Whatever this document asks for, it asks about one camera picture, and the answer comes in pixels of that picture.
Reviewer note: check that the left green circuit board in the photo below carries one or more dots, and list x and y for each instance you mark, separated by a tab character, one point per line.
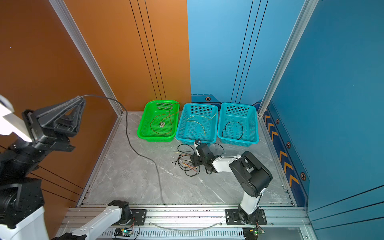
123	233

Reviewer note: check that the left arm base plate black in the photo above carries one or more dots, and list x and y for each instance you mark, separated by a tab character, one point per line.
136	216

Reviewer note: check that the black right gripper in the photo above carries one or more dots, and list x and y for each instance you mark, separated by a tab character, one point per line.
194	160

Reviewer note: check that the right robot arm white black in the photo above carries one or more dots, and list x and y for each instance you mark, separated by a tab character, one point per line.
251	174

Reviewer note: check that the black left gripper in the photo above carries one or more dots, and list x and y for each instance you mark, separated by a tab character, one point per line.
51	128

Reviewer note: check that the right green circuit board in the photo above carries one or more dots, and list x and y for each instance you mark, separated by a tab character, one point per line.
252	233

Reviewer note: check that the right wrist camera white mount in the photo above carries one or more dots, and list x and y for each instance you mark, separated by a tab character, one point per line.
197	142

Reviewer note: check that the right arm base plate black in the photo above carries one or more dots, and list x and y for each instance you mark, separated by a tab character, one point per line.
240	217

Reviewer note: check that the green plastic basket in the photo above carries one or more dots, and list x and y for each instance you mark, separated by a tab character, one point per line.
154	113

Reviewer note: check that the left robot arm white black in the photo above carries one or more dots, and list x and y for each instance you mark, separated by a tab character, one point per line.
22	200

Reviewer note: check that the aluminium corner frame post right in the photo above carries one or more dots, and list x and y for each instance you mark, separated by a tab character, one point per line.
295	36

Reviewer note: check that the aluminium corner frame post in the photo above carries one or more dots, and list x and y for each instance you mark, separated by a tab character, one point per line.
295	36
74	32

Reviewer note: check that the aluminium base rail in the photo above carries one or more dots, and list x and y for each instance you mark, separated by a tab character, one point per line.
211	221

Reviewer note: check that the teal plastic basket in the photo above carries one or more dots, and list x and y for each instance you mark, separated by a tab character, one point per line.
198	122
238	125

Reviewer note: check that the right teal plastic basket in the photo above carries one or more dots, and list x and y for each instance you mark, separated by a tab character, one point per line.
238	125

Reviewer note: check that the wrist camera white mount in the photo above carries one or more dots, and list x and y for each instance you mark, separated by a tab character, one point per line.
10	123
197	142

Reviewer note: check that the green circuit board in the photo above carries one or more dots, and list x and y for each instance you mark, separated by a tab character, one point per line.
123	233
252	233

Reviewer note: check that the middle teal plastic basket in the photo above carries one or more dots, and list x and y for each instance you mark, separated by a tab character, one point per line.
198	122

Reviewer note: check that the aluminium corner frame post left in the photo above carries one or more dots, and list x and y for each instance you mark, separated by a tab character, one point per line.
74	32

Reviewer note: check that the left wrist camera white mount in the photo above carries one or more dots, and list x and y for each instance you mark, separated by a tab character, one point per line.
10	123

